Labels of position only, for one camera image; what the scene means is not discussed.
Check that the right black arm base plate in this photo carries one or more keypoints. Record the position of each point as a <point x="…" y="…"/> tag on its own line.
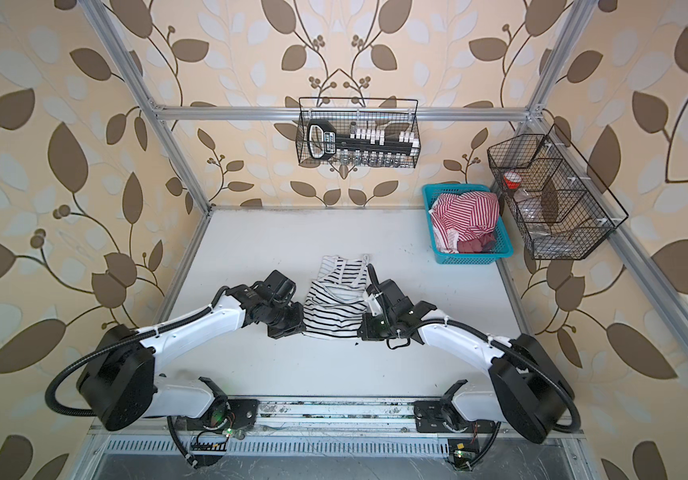
<point x="436" y="416"/>

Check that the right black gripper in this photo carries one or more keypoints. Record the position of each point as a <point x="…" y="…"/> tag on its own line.
<point x="368" y="330"/>

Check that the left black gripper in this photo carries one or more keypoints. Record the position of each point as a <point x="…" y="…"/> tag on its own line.
<point x="298" y="323"/>

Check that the right black wire basket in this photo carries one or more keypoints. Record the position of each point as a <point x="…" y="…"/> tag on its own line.
<point x="573" y="209"/>

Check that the black white handled tool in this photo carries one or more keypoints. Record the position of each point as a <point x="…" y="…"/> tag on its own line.
<point x="321" y="139"/>

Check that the black white striped tank top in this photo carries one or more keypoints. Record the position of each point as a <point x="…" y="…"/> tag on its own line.
<point x="335" y="303"/>

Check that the black vial rack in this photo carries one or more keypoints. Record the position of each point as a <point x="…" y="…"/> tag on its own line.
<point x="376" y="147"/>

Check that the red white striped tank top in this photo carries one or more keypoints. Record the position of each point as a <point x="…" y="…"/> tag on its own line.
<point x="465" y="223"/>

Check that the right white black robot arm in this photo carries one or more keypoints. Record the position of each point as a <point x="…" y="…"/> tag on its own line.
<point x="527" y="391"/>

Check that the back black wire basket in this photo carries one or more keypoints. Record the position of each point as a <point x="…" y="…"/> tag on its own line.
<point x="341" y="111"/>

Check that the aluminium front rail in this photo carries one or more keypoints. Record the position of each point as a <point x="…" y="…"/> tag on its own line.
<point x="359" y="416"/>

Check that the red capped plastic bottle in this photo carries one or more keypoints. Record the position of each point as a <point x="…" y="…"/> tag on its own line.
<point x="514" y="183"/>

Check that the black wire basket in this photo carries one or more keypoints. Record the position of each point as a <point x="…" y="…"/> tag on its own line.
<point x="341" y="111"/>
<point x="573" y="209"/>

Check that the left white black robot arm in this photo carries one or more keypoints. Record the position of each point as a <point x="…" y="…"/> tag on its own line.
<point x="128" y="381"/>

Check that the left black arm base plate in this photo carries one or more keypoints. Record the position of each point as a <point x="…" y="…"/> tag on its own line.
<point x="235" y="414"/>

